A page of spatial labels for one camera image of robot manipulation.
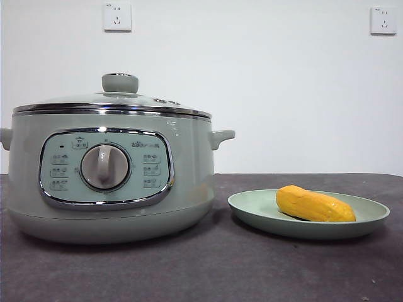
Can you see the pale green round plate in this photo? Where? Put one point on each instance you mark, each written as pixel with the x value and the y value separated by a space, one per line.
pixel 252 204

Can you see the glass lid with green knob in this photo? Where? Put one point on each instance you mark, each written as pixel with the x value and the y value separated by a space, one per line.
pixel 119 84

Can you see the pale green electric steamer pot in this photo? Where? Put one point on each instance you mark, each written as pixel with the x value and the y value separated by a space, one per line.
pixel 189 163

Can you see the white wall socket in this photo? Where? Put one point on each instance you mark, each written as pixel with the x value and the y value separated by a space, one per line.
pixel 117 17
pixel 383 20

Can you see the yellow corn cob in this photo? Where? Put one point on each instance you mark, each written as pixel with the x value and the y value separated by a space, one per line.
pixel 311 204

